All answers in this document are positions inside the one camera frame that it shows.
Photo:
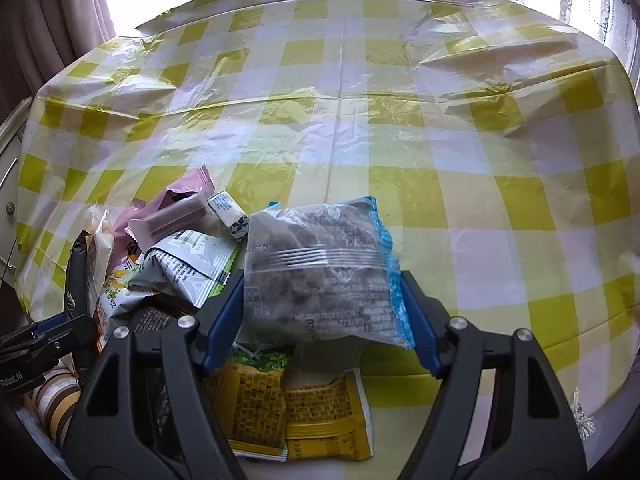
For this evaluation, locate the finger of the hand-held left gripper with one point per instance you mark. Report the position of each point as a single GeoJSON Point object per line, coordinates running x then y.
{"type": "Point", "coordinates": [60, 335]}

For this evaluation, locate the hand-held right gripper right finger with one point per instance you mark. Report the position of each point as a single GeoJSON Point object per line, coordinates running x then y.
{"type": "Point", "coordinates": [422, 320]}

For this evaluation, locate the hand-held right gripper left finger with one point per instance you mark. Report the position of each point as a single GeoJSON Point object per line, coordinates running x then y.
{"type": "Point", "coordinates": [222, 320]}

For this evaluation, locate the orange white fruit snack packet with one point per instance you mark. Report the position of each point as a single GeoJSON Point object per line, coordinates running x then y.
{"type": "Point", "coordinates": [112, 300]}

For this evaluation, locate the clear zip bag brown snacks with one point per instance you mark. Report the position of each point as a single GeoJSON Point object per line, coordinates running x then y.
{"type": "Point", "coordinates": [315, 270]}

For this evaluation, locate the small white patterned candy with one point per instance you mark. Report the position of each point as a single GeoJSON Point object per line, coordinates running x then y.
{"type": "Point", "coordinates": [227, 212]}

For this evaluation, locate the striped cushion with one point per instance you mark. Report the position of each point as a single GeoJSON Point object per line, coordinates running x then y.
{"type": "Point", "coordinates": [52, 402]}

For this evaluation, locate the white green snack packet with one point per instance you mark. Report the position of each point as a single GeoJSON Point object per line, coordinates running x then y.
{"type": "Point", "coordinates": [185, 262]}

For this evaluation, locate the yellow snack packet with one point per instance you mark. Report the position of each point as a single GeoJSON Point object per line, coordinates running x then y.
{"type": "Point", "coordinates": [325, 410]}
{"type": "Point", "coordinates": [250, 405]}

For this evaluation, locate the beige clear snack packet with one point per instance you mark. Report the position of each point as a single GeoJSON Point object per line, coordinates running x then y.
{"type": "Point", "coordinates": [97, 240]}

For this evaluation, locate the pink wafer bar packet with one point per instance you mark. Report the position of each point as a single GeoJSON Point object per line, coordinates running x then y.
{"type": "Point", "coordinates": [167, 216]}

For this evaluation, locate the pink snack packet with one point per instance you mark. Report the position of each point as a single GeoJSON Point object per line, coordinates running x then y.
{"type": "Point", "coordinates": [172, 190]}

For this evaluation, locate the white cabinet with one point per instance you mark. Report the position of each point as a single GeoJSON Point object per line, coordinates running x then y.
{"type": "Point", "coordinates": [10, 185]}

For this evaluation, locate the yellow checked plastic tablecloth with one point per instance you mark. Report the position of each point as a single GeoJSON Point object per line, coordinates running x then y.
{"type": "Point", "coordinates": [400, 135]}

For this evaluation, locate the white lace cloth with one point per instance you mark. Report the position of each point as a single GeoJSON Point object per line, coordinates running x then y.
{"type": "Point", "coordinates": [582, 417]}

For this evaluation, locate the pink curtain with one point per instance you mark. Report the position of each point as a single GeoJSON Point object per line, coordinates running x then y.
{"type": "Point", "coordinates": [55, 20]}

